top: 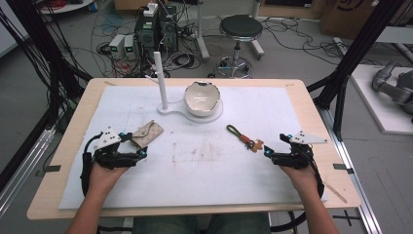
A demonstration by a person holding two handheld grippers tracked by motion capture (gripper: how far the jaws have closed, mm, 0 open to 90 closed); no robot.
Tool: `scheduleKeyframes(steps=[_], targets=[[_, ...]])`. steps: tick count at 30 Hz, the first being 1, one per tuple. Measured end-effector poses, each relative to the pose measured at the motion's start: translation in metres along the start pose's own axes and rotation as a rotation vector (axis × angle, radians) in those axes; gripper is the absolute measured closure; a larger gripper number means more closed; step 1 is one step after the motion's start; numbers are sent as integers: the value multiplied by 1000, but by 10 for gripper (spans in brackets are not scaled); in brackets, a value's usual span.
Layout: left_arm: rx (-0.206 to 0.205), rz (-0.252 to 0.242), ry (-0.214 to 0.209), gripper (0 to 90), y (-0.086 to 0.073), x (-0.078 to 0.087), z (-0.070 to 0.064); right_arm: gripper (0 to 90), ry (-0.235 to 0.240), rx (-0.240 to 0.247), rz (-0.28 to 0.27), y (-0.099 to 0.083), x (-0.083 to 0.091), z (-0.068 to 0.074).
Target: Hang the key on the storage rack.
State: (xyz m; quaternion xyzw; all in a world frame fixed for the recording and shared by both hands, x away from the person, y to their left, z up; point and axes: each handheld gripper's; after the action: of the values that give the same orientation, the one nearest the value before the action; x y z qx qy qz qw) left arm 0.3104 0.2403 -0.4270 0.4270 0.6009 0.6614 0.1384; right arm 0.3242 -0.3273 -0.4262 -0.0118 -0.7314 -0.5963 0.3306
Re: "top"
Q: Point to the thin wooden stick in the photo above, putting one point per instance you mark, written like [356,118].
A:
[336,192]

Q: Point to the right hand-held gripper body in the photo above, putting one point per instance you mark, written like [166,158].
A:
[302,156]

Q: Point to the white metal stand leg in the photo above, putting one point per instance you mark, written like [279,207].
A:
[202,35]

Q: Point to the cardboard box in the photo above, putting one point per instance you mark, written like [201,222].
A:
[354,16]

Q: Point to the black round stool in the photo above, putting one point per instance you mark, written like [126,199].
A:
[241,27]

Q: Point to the black metal frame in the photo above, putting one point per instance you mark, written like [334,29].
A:
[32,35]
[367,39]

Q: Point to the white table mat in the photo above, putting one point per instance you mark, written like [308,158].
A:
[195,182]

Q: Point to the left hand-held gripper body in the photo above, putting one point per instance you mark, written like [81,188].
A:
[107,138]

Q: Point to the white eggshell-shaped bowl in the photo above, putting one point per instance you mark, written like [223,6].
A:
[201,99]

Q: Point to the white round table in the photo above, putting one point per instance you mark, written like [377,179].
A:
[69,7]

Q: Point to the white post stand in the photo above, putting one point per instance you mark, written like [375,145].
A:
[161,81]

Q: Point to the white power supply box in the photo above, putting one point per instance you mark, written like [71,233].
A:
[130,47]
[116,45]

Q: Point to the white platform board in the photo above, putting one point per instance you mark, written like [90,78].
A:
[373,107]

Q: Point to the person's left hand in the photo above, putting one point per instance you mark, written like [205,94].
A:
[102,178]

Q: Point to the aluminium rail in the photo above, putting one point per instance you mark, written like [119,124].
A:
[354,175]
[22,172]

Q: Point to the black tape piece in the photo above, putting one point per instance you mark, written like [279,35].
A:
[52,168]
[341,166]

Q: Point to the person's right hand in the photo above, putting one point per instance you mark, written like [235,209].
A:
[303,180]

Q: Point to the white power strip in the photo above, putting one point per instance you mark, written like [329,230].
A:
[150,9]

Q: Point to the beige card wallet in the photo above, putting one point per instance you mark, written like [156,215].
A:
[147,134]

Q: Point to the black computer tower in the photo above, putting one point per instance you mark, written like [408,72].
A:
[152,35]

